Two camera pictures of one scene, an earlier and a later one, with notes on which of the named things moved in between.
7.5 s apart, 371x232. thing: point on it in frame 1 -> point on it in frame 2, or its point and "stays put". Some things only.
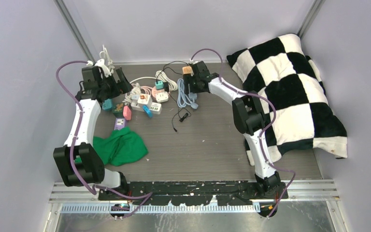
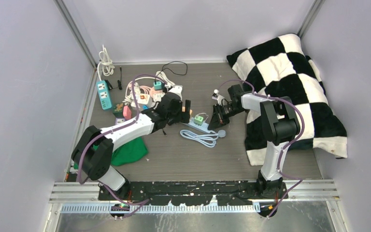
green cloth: [120, 147] stays put
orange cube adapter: [187, 69] -> [183, 110]
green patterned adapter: [118, 108] stays put
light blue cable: [183, 99] -> [208, 139]
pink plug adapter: [127, 113] stays put
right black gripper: [188, 79] -> [218, 118]
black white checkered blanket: [297, 114] stays put
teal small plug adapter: [159, 84] stays put
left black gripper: [121, 88] -> [182, 117]
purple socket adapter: [120, 123] stays put
